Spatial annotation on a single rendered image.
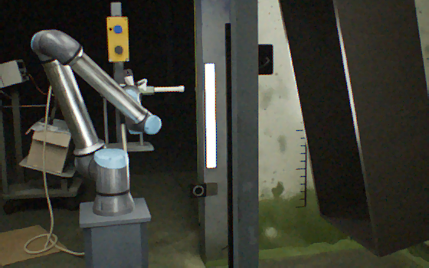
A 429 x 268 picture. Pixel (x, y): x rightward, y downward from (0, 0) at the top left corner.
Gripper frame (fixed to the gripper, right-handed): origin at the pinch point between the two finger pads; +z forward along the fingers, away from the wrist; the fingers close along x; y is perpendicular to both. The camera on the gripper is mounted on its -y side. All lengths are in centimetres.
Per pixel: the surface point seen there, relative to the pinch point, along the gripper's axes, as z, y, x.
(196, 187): 6, 73, 20
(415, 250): -6, 142, 146
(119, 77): 30.0, 1.2, -11.1
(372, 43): -80, -9, 107
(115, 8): 35, -39, -3
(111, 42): 26.5, -20.8, -9.7
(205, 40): 21, -11, 45
